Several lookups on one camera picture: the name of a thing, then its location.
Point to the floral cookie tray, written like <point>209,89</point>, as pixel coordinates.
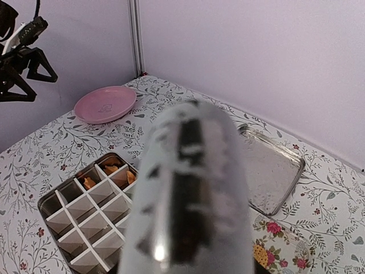
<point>278,250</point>

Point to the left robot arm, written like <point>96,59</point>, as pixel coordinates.
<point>8,20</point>

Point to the left aluminium frame post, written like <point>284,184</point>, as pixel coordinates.
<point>136,36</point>

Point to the pink plate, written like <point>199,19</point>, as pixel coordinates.
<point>105,104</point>

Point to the orange swirl cookie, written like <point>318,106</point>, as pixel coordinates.
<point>88,183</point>

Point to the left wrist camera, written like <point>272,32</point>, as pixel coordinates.
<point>25,35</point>

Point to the metal serving tongs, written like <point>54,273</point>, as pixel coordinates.
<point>190,210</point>

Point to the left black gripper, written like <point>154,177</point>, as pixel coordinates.
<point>13,87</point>

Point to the pink divided cookie tin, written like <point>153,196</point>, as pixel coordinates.
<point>89,226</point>

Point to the silver metal tray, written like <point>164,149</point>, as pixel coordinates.
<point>271,170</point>

